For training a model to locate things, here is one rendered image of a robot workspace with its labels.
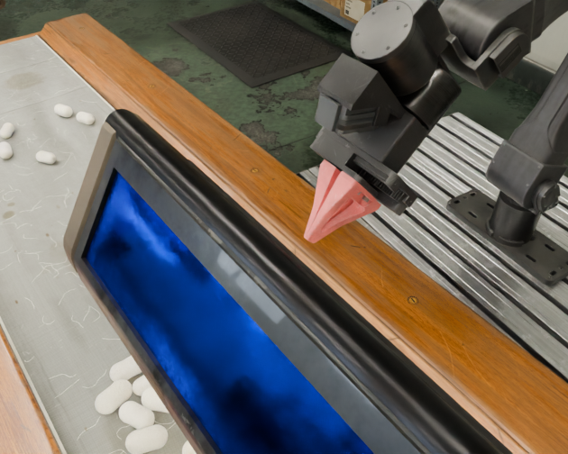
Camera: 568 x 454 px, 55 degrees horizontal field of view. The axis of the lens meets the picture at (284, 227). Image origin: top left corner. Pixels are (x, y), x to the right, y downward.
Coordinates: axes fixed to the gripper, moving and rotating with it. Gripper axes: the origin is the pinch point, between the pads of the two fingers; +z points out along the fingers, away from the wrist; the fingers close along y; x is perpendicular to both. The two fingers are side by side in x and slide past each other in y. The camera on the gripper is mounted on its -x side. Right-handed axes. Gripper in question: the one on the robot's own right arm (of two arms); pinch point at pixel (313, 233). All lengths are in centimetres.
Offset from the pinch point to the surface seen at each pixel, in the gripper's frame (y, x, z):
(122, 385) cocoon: -2.5, -6.4, 22.8
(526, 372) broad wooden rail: 20.6, 13.8, -2.1
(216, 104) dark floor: -158, 118, -7
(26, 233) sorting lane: -32.5, -4.5, 24.1
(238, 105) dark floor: -151, 123, -12
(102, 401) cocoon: -2.1, -7.7, 24.5
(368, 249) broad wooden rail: -1.3, 13.7, -1.9
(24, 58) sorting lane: -85, 7, 11
